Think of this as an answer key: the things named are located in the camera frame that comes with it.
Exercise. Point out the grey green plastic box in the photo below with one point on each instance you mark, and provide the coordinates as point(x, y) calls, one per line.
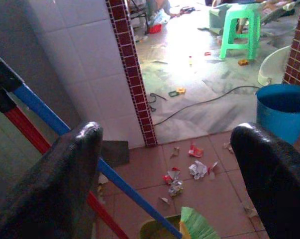
point(217, 17)

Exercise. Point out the white plastic basin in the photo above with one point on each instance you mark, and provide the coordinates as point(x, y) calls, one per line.
point(269, 67)

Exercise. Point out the red white torn wrapper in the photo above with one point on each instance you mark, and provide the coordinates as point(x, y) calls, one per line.
point(169, 177)

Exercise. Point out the orange yellow toy piece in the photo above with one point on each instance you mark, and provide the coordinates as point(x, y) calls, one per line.
point(243, 62)

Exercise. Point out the white crumpled paper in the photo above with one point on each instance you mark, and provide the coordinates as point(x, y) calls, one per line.
point(197, 169)

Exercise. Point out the small paper scrap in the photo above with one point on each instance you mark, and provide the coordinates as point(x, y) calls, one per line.
point(164, 200)
point(175, 150)
point(229, 148)

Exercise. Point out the crumpled foil wrapper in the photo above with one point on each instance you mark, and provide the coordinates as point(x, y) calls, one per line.
point(175, 188)

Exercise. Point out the red toy frame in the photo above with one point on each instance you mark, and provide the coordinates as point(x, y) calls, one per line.
point(205, 53)

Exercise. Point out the green square toy frame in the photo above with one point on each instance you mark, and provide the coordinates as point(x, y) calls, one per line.
point(170, 94)

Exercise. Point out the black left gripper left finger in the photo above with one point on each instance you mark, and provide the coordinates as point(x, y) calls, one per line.
point(45, 189)

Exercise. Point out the small yellow bottle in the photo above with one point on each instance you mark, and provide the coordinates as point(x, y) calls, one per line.
point(190, 61)

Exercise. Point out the red white snack wrapper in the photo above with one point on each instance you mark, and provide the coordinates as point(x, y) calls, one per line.
point(195, 151)

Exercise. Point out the blue white plastic bag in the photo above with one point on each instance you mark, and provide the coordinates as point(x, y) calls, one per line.
point(162, 17)

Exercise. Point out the yellow gear toy piece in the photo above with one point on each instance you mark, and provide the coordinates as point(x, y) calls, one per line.
point(181, 90)

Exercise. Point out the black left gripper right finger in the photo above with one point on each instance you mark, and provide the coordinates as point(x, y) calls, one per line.
point(279, 189)

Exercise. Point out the blue plastic bucket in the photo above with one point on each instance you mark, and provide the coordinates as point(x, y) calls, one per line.
point(276, 117)

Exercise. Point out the red white wrapper scrap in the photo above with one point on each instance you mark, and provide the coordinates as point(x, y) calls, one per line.
point(212, 171)

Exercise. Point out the green plastic stool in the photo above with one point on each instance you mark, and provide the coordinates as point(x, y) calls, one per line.
point(241, 10)

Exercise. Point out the red plastic container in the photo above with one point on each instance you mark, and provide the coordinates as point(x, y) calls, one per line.
point(155, 28)

